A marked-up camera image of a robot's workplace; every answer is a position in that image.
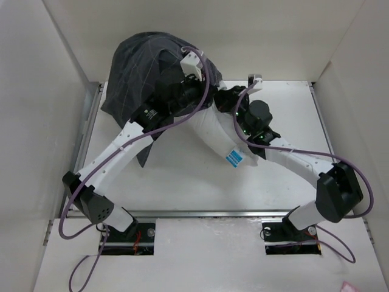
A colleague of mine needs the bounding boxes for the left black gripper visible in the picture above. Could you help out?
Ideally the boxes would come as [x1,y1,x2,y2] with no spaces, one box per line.
[170,69,218,116]

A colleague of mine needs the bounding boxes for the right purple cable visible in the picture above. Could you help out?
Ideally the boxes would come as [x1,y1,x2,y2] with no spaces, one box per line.
[233,79,373,264]

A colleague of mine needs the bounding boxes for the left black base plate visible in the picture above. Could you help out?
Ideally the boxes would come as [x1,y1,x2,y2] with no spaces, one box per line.
[96,222,156,256]

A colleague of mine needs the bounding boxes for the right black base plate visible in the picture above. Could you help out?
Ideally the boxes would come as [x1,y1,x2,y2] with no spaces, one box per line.
[260,221,322,256]

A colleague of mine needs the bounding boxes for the white pillow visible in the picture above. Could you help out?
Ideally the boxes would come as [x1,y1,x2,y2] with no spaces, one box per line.
[185,104,259,167]

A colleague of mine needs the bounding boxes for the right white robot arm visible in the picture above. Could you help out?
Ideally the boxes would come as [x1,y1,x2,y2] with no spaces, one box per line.
[213,86,363,240]

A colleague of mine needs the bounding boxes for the blue white pillow label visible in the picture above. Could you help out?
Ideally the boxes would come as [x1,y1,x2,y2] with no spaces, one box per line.
[225,148,245,168]

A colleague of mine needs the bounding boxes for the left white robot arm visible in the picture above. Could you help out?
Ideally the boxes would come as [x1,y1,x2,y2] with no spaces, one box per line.
[62,68,210,242]

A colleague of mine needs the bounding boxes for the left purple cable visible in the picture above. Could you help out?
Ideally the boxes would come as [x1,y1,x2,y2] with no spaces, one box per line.
[59,46,211,291]

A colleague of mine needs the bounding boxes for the pink object in corner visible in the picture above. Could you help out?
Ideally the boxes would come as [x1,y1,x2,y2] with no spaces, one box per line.
[340,281,359,292]

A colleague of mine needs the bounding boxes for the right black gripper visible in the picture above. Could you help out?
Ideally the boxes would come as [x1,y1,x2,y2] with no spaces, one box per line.
[213,86,252,136]

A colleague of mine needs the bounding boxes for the purple cable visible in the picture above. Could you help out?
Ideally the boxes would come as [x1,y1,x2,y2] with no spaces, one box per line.
[59,46,211,291]
[233,79,373,264]

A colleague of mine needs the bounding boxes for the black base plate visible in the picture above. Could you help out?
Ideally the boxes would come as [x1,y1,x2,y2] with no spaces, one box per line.
[96,222,156,256]
[260,221,322,256]

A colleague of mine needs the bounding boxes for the aluminium rail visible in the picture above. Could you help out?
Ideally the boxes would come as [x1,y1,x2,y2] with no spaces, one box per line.
[66,209,353,218]

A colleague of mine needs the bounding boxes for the dark grey checked pillowcase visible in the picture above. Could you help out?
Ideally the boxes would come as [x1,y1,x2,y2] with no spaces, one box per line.
[100,30,224,169]

